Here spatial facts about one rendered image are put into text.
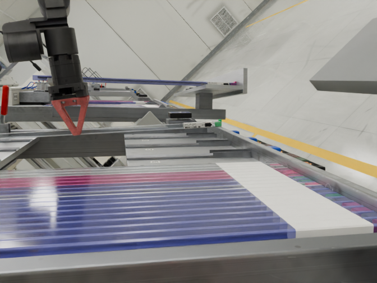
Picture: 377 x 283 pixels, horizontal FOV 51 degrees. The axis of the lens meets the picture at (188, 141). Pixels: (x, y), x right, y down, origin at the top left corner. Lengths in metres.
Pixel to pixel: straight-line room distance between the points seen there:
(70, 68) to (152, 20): 7.66
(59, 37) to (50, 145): 0.25
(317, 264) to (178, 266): 0.09
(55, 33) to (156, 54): 7.59
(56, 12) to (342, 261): 0.65
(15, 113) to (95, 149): 0.85
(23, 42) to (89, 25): 7.61
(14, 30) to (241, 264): 0.66
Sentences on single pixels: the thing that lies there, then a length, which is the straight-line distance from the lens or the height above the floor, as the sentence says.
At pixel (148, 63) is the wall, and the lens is 8.34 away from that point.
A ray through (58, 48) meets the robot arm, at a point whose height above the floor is 1.06.
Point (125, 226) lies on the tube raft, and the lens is 0.29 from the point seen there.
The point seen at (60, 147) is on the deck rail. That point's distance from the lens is 0.91.
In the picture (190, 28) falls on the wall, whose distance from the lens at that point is 8.51.
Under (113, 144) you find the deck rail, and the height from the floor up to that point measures 0.85.
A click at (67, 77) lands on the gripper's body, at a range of 0.79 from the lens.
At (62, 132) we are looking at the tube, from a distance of 0.82.
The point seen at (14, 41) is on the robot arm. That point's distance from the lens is 0.80.
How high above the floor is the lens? 0.94
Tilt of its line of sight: 13 degrees down
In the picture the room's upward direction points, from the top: 44 degrees counter-clockwise
